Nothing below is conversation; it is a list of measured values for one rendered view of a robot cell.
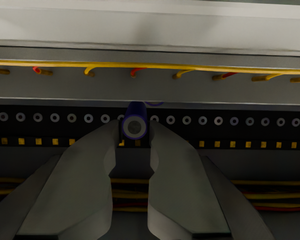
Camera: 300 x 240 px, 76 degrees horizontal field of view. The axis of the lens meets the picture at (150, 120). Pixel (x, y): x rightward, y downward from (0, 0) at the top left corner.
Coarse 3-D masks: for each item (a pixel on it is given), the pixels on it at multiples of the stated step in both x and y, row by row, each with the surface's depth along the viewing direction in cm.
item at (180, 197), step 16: (160, 128) 12; (160, 144) 10; (176, 144) 10; (160, 160) 9; (176, 160) 9; (192, 160) 9; (160, 176) 8; (176, 176) 8; (192, 176) 8; (160, 192) 7; (176, 192) 8; (192, 192) 8; (208, 192) 8; (160, 208) 7; (176, 208) 7; (192, 208) 7; (208, 208) 7; (160, 224) 7; (176, 224) 6; (192, 224) 6; (208, 224) 6; (224, 224) 6
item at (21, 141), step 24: (0, 120) 24; (24, 120) 24; (48, 120) 24; (96, 120) 24; (192, 120) 25; (240, 120) 25; (288, 120) 25; (0, 144) 24; (24, 144) 24; (48, 144) 24; (120, 144) 24; (144, 144) 25; (192, 144) 25; (216, 144) 25; (240, 144) 25; (264, 144) 25; (288, 144) 25
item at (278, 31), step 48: (0, 0) 4; (48, 0) 4; (96, 0) 4; (144, 0) 4; (192, 0) 4; (240, 0) 4; (288, 0) 4; (96, 48) 9; (144, 48) 8; (192, 48) 8; (240, 48) 8; (288, 48) 8
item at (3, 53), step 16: (0, 48) 9; (16, 48) 9; (32, 48) 9; (48, 48) 9; (64, 48) 9; (192, 64) 9; (208, 64) 9; (224, 64) 9; (240, 64) 9; (256, 64) 9; (272, 64) 9; (288, 64) 9
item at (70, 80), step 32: (0, 64) 8; (32, 64) 8; (64, 64) 8; (96, 64) 8; (128, 64) 8; (160, 64) 8; (0, 96) 10; (32, 96) 10; (64, 96) 10; (96, 96) 10; (128, 96) 10; (160, 96) 10; (192, 96) 10; (224, 96) 10; (256, 96) 10; (288, 96) 10
